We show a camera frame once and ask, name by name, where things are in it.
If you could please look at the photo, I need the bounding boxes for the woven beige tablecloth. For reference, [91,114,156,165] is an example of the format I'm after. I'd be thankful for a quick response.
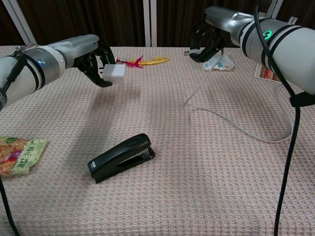
[0,45,315,236]

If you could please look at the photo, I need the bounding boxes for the slanted white frame post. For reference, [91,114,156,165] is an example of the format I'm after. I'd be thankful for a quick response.
[265,0,284,19]
[3,0,37,46]

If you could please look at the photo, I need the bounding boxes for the white wet wipes packet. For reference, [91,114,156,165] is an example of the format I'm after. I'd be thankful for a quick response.
[203,54,234,71]

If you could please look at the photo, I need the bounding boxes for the feather shuttlecock with green base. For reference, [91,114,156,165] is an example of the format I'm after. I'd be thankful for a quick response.
[106,55,170,69]

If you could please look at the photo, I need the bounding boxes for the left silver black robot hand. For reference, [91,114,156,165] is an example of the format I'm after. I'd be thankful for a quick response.
[61,34,116,88]

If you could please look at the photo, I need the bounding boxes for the black stapler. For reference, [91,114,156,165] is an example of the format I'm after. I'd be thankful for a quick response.
[87,133,156,184]

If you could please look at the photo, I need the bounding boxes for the white charger block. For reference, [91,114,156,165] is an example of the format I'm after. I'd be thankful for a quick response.
[102,63,126,86]

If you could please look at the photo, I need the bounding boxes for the white cable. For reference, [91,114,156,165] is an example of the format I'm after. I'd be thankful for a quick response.
[183,50,295,143]

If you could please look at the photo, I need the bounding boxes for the dark brown curtain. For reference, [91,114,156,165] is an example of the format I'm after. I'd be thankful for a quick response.
[0,0,315,47]

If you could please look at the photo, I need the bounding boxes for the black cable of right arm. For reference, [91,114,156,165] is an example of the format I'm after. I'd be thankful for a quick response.
[255,3,315,236]

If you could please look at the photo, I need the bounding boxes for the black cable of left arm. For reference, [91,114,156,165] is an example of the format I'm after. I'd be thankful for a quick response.
[0,176,20,236]

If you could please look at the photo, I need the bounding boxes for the red striped picture card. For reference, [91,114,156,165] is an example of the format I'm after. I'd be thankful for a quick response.
[253,63,281,83]

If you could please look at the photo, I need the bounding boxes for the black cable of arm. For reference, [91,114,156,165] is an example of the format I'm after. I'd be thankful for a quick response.
[255,3,315,236]
[0,176,20,236]

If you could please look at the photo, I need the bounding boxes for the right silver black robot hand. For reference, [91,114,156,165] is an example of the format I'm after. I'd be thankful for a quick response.
[189,6,254,63]

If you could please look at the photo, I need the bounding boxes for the green snack packet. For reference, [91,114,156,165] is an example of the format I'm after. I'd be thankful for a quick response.
[0,136,49,178]

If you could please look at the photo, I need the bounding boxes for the upright white frame post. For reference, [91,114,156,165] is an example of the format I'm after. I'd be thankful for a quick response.
[143,0,158,47]

